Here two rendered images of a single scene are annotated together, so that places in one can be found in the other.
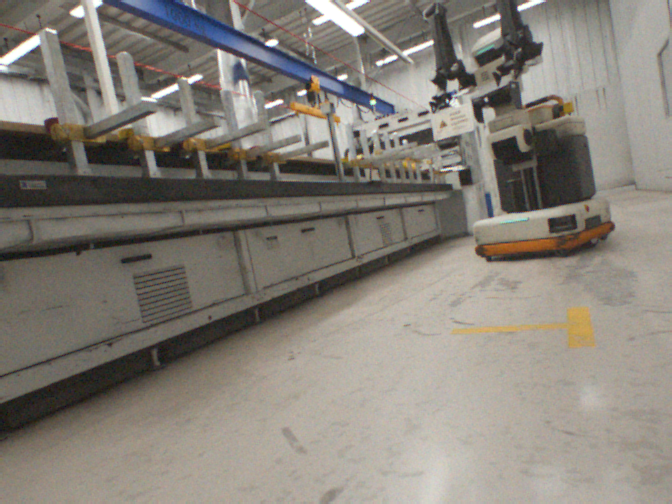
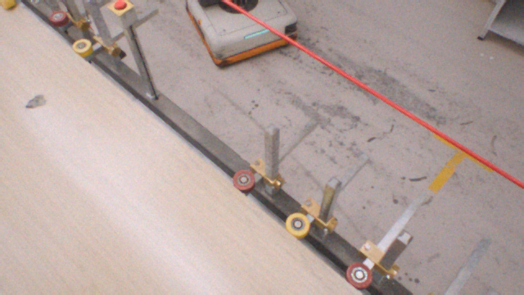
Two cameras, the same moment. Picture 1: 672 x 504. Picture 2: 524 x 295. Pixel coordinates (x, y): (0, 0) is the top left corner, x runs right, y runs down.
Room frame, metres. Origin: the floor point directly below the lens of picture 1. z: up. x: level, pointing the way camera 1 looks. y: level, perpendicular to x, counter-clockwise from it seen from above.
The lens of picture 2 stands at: (2.05, 1.00, 2.25)
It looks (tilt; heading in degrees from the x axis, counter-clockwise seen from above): 58 degrees down; 287
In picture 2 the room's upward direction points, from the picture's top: 3 degrees counter-clockwise
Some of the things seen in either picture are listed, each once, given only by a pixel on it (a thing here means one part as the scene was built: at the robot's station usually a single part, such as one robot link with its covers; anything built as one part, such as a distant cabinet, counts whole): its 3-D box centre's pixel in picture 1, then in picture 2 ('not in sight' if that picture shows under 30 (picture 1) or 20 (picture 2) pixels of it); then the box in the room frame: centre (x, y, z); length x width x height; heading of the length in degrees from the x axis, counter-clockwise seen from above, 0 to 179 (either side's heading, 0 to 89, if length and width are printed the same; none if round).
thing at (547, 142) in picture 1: (524, 147); not in sight; (2.71, -1.22, 0.68); 0.28 x 0.27 x 0.25; 39
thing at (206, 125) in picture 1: (171, 139); (453, 288); (1.56, 0.51, 0.82); 0.43 x 0.03 x 0.04; 62
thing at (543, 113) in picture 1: (532, 119); not in sight; (2.93, -1.40, 0.87); 0.23 x 0.15 x 0.11; 39
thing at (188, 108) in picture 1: (195, 138); (386, 262); (1.79, 0.50, 0.87); 0.04 x 0.04 x 0.48; 62
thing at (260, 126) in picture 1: (220, 141); (390, 237); (1.78, 0.40, 0.84); 0.43 x 0.03 x 0.04; 62
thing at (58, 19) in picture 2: not in sight; (62, 24); (3.40, -0.28, 0.85); 0.08 x 0.08 x 0.11
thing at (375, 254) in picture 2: (200, 146); (378, 260); (1.81, 0.49, 0.84); 0.14 x 0.06 x 0.05; 152
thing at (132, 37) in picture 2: (335, 148); (141, 62); (2.88, -0.08, 0.93); 0.05 x 0.05 x 0.45; 62
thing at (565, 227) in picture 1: (541, 227); (239, 14); (2.86, -1.31, 0.16); 0.67 x 0.64 x 0.25; 129
